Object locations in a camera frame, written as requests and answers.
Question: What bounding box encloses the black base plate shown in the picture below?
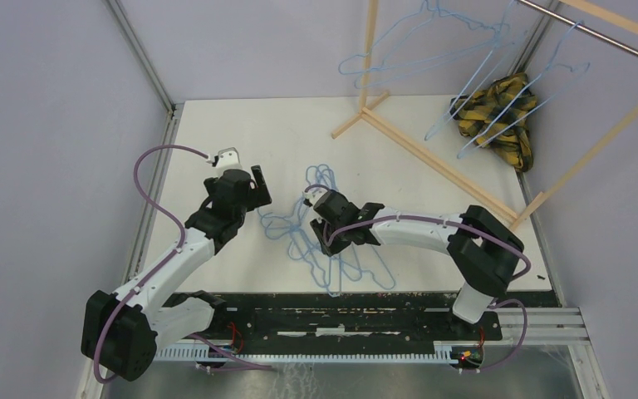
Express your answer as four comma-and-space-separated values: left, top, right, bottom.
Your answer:
159, 290, 504, 369

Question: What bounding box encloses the white cable duct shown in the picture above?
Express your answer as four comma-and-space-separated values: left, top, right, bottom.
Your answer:
150, 340, 485, 365

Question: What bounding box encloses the metal rack rod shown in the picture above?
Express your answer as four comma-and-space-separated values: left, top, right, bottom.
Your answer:
518, 0, 638, 58

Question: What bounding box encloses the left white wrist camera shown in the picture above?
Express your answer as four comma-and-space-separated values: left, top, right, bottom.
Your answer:
209, 147, 243, 175

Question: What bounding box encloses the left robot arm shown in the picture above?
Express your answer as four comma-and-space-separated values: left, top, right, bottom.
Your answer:
81, 165, 272, 382

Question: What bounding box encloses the purple cable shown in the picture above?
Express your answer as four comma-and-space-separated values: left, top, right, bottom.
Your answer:
92, 145, 215, 385
303, 184, 532, 372

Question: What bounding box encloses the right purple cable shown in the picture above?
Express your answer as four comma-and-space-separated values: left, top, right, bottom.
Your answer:
303, 184, 532, 372

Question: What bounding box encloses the wooden clothes rack frame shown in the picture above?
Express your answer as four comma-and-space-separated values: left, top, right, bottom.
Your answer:
331, 1, 638, 229

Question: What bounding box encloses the yellow plaid shirt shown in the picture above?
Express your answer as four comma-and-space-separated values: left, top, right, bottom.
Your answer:
449, 73, 538, 173

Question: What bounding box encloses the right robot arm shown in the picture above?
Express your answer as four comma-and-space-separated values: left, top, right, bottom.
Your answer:
303, 185, 532, 339

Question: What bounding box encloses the pile of blue hangers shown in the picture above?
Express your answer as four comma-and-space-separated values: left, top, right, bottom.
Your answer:
257, 196, 397, 298

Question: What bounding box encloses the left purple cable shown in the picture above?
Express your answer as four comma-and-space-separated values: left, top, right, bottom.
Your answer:
92, 145, 215, 385

